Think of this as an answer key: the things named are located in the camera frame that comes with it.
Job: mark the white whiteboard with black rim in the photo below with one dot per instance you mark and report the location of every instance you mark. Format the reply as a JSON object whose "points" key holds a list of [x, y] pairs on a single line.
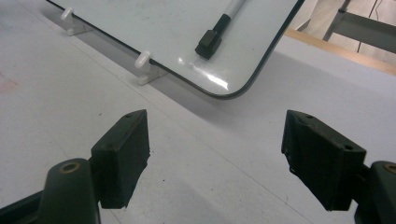
{"points": [[149, 28]]}

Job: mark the wooden table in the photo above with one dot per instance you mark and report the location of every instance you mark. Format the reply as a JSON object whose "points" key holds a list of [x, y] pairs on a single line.
{"points": [[342, 53]]}

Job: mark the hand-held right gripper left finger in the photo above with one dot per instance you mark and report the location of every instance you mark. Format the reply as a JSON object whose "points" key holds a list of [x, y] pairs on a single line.
{"points": [[120, 161]]}

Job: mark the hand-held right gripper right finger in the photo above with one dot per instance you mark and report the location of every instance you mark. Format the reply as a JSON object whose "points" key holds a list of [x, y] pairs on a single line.
{"points": [[323, 161]]}

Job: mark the grey metal desk frame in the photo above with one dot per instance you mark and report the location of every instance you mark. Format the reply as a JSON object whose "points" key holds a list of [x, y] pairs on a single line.
{"points": [[361, 29]]}

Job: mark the white whiteboard support clip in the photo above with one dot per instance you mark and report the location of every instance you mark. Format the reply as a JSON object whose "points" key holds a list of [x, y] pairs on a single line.
{"points": [[142, 60], [67, 15]]}

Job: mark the whiteboard marker with black cap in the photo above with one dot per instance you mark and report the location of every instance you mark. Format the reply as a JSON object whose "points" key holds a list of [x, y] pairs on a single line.
{"points": [[213, 40]]}

